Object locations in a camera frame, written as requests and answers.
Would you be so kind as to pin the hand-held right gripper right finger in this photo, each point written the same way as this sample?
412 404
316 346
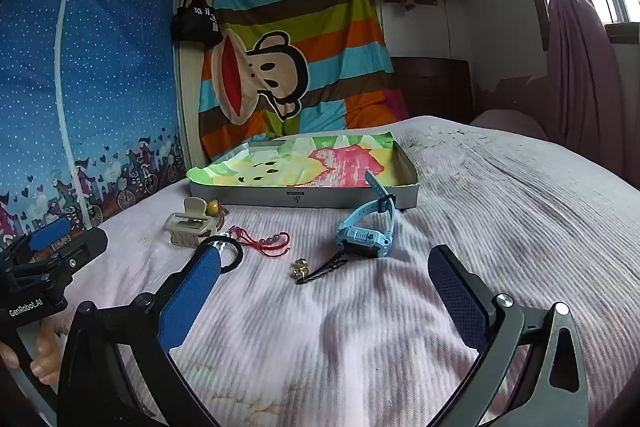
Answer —
457 297

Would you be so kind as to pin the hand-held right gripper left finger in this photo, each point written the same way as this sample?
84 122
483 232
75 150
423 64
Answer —
192 292

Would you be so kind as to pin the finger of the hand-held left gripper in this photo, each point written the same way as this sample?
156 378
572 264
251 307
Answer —
47 234
82 247

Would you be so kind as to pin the beige hair claw clip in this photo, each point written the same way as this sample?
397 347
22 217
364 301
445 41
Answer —
187 224

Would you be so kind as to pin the gold earring red stone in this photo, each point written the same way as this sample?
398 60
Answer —
300 266

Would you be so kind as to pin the light blue smartwatch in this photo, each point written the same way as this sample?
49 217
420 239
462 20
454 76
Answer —
360 237

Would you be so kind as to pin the shallow grey cardboard box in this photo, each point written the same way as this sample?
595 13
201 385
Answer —
300 198

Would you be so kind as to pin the person's left hand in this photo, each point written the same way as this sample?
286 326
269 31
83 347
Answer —
47 357

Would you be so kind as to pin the pale pink bedspread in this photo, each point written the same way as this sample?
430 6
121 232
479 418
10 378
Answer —
450 207

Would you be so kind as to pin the colourful printed cloth lining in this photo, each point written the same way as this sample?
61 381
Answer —
280 162

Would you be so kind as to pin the blue dotted fabric wardrobe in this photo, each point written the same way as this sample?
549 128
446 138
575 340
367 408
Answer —
100 82

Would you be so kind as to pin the pink pillow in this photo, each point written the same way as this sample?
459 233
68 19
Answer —
505 122

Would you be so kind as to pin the dark wooden headboard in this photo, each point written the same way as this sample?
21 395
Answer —
430 87

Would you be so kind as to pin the pink curtain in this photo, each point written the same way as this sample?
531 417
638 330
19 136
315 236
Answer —
575 82

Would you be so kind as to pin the black tote bag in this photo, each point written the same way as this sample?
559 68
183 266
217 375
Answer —
195 24

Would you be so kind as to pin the striped monkey print cloth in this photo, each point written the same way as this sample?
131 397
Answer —
300 7

